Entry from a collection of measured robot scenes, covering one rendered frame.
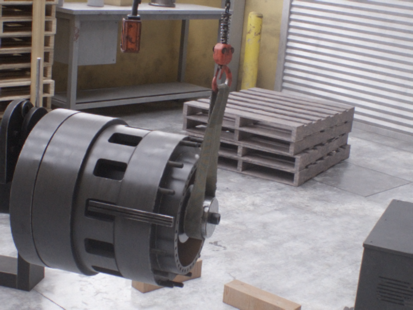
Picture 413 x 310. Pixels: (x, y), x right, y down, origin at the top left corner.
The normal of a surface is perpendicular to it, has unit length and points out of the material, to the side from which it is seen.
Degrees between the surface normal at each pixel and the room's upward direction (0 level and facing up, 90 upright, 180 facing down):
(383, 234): 0
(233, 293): 90
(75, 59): 90
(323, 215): 0
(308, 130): 90
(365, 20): 60
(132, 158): 38
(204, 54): 90
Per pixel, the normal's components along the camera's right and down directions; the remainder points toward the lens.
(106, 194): -0.25, -0.16
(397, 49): -0.55, -0.38
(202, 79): 0.72, 0.24
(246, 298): -0.62, 0.14
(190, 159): 0.03, -0.90
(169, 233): -0.30, 0.21
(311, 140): 0.85, 0.21
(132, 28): 0.24, 0.26
